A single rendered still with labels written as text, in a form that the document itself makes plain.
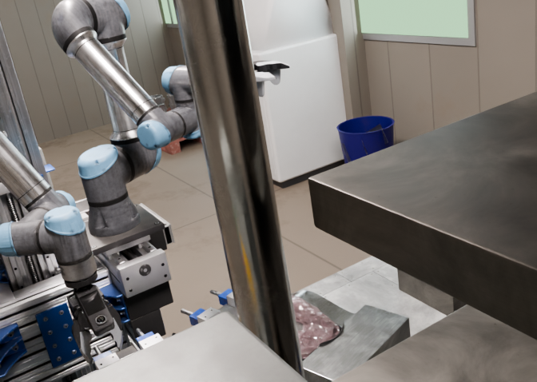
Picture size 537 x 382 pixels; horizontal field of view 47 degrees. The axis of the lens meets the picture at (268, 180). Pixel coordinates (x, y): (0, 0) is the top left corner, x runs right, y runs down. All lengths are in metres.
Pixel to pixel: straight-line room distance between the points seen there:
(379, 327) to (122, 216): 0.80
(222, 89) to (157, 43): 7.38
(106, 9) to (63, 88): 5.85
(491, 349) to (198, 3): 0.48
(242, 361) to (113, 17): 1.43
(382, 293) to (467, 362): 1.04
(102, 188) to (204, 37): 1.27
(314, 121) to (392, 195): 4.17
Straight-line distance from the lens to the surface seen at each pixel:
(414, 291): 1.71
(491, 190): 0.49
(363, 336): 1.40
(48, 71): 7.55
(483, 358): 0.72
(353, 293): 1.76
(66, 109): 7.64
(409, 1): 4.31
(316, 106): 4.65
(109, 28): 1.78
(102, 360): 1.51
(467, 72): 4.10
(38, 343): 1.87
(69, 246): 1.35
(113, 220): 1.80
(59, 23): 1.71
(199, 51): 0.54
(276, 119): 4.47
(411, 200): 0.48
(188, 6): 0.53
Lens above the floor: 1.74
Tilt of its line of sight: 21 degrees down
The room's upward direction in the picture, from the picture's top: 10 degrees counter-clockwise
